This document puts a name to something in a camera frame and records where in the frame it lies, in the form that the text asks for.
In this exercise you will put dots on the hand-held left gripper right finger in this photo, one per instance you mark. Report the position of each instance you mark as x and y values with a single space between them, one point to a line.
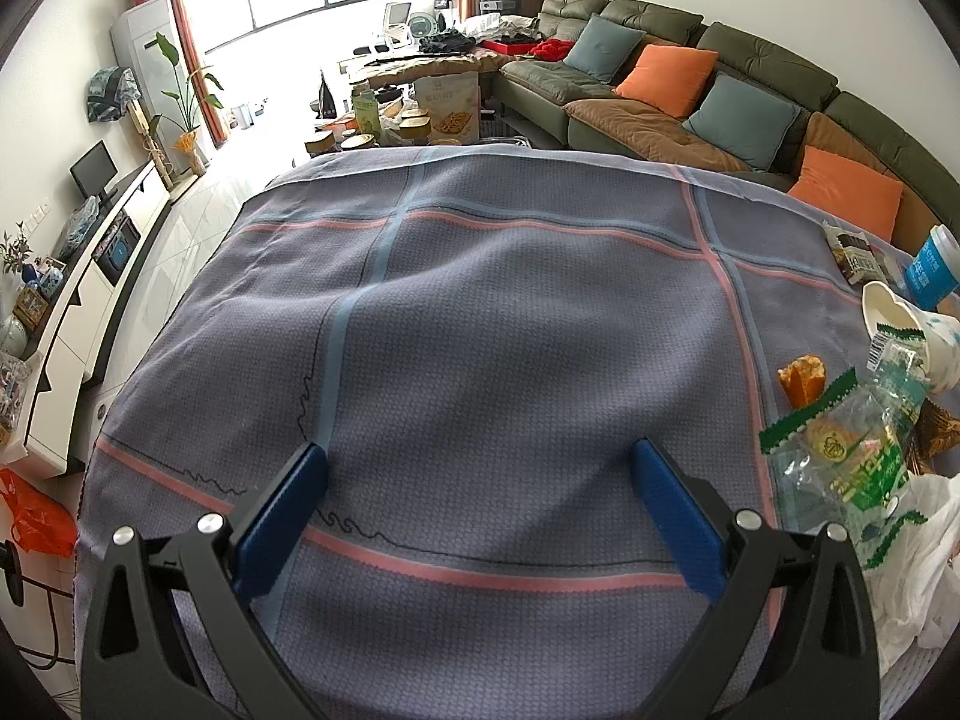
675 510

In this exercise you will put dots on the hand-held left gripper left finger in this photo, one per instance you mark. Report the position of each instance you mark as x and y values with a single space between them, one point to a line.
281 517

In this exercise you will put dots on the green-edged clear wrapper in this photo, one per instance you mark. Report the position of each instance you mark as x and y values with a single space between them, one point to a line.
840 450

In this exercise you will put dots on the grey plaid blanket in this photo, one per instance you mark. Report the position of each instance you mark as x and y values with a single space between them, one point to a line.
525 315

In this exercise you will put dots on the orange plastic bag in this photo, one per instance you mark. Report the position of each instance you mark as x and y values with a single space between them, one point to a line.
34 514

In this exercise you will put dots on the clear wrapper green print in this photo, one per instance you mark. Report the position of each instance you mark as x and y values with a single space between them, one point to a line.
896 375

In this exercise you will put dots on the white plastic bag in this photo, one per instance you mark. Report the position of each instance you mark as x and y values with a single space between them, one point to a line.
922 600

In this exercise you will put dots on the brown crumpled snack bag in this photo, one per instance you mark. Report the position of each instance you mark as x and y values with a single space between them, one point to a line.
937 435

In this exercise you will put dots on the white tv cabinet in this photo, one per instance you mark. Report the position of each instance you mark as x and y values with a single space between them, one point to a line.
75 315

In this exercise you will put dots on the clear plastic container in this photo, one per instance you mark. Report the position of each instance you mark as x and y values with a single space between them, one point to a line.
13 390

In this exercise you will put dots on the white crushed paper cup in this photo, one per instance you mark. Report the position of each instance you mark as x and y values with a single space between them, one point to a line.
941 352

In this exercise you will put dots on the white and brown snack pack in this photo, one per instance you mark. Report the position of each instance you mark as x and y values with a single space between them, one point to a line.
855 255

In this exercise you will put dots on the black glass-front appliance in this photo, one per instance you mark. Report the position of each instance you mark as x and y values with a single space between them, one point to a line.
116 251

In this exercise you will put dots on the white ceramic jar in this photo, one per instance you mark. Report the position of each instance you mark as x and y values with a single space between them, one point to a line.
13 334

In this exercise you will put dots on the blue cup white lid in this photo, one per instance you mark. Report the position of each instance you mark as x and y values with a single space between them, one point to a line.
934 270

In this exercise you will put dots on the clear bag blue items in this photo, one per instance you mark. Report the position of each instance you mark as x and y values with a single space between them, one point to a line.
79 225

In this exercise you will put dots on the orange cushion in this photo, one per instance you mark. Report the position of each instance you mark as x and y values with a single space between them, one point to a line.
667 79
847 195

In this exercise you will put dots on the small plant blue pot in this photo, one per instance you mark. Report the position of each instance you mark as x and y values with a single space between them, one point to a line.
19 255

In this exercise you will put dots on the glass jar wooden lid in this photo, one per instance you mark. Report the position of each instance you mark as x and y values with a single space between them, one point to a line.
358 142
415 129
319 145

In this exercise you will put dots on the wooden stand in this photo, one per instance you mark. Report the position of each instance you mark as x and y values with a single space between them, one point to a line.
161 157

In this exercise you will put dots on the yellow wrapped flower pot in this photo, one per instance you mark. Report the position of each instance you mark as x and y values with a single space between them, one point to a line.
187 146

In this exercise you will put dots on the brown seat pad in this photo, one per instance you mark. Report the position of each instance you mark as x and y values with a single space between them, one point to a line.
645 127

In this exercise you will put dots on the grey-blue cushion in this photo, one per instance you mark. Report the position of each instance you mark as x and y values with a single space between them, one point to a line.
742 120
604 49

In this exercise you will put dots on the black monitor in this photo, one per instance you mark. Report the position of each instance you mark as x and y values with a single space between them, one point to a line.
94 169

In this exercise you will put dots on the brown sofa throw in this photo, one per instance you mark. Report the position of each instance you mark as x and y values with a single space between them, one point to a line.
922 195

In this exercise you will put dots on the green drink carton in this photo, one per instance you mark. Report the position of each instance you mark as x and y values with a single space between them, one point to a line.
366 111

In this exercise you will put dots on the large paper snack bag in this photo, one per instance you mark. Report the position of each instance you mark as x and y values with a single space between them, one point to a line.
446 109

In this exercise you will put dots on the large leafy plant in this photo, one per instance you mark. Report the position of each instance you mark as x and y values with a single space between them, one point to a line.
184 86

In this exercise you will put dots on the dark bundled bag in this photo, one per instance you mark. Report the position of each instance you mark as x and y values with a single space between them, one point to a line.
112 94

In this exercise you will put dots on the cluttered coffee table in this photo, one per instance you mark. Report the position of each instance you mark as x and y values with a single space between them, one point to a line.
390 67

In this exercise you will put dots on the green sofa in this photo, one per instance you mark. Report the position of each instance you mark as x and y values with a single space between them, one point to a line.
765 52

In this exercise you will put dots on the red cloth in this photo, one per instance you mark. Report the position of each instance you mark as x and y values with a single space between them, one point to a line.
551 49

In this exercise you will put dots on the red box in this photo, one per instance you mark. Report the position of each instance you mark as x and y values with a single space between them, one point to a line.
506 49

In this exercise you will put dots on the white standing air conditioner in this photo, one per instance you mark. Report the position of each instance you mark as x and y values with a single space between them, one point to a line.
150 37

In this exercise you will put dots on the black clothes pile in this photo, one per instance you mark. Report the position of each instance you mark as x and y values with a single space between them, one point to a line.
446 41

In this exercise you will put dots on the white chair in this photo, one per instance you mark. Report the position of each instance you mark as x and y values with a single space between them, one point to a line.
396 21

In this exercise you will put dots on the white washing machine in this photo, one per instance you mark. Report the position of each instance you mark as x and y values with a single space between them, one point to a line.
426 22

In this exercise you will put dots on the wooden photo frame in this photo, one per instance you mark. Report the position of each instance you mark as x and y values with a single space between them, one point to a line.
31 307

